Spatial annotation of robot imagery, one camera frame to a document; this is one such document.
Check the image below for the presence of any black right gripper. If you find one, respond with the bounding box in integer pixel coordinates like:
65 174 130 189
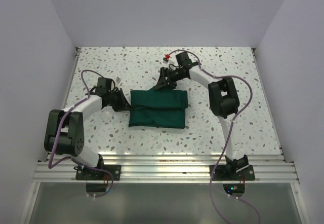
155 66 186 92

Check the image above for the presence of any dark green surgical cloth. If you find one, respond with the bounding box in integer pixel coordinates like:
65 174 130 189
129 89 188 129

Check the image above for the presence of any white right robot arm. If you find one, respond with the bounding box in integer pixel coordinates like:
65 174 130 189
153 50 253 180

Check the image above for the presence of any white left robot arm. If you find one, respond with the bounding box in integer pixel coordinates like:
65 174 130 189
44 78 132 180

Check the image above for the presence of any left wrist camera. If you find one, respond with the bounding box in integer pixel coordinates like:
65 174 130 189
96 77 119 94

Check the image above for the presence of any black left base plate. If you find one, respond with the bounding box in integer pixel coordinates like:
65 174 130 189
73 165 122 181

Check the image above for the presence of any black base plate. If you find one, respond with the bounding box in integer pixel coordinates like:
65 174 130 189
209 165 256 181
73 165 122 181

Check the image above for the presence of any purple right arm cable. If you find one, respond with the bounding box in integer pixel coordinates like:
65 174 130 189
168 49 261 224

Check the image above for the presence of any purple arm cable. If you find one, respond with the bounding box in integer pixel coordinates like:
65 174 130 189
48 69 114 199
168 49 261 224

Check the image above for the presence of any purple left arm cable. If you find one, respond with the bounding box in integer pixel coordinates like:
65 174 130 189
48 69 114 199

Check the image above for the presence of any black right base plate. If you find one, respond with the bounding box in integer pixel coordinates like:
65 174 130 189
209 165 256 181

